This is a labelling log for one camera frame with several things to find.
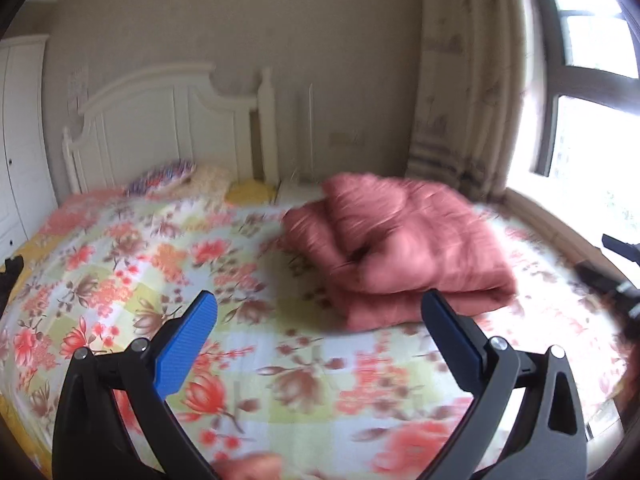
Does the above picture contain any beige pillow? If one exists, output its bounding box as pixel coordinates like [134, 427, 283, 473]
[192, 164, 233, 196]

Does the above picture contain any person's left hand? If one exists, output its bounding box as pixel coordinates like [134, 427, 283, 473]
[215, 452, 286, 480]

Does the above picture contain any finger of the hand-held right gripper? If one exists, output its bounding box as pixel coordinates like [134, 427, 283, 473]
[574, 260, 627, 295]
[601, 233, 640, 262]

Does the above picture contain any white nightstand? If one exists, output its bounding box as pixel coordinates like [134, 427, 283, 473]
[277, 180, 326, 202]

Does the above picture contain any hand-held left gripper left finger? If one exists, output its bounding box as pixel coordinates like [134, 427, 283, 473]
[52, 290, 221, 480]

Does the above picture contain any ship printed curtain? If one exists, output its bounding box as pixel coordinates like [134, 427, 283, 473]
[405, 0, 531, 201]

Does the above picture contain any dark cloth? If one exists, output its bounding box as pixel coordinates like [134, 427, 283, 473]
[0, 255, 26, 311]

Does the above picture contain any white wall paper sheet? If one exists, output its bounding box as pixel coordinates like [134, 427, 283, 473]
[67, 65, 91, 111]

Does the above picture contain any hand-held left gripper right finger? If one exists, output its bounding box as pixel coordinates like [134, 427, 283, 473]
[415, 289, 588, 480]

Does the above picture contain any dark framed window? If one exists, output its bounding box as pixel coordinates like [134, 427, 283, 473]
[510, 0, 640, 231]

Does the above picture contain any yellow pillow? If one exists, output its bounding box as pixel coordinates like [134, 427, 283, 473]
[227, 180, 278, 203]

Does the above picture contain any floral bed sheet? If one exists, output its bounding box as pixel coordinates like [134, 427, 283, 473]
[0, 187, 631, 480]

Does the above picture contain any pink quilted jacket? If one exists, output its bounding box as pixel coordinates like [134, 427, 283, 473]
[281, 172, 518, 332]

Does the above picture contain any white wooden headboard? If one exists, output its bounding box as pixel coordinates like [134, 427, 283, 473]
[61, 62, 278, 196]

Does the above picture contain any white wardrobe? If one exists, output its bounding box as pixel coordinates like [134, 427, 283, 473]
[0, 35, 58, 256]

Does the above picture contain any beige windowsill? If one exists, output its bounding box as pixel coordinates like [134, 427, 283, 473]
[500, 187, 640, 286]

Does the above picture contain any mandala patterned pillow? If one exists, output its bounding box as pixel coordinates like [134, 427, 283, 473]
[125, 159, 197, 197]

